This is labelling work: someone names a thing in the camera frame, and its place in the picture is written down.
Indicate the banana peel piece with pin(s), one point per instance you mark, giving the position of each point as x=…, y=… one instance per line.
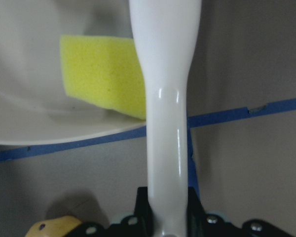
x=58, y=227

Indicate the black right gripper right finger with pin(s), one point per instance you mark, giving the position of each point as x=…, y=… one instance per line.
x=200, y=223

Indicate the yellow sponge piece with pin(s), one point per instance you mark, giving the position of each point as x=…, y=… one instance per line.
x=104, y=71

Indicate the white brush handle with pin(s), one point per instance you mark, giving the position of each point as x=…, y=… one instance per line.
x=165, y=34

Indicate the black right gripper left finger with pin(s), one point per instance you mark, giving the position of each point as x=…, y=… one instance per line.
x=140, y=223

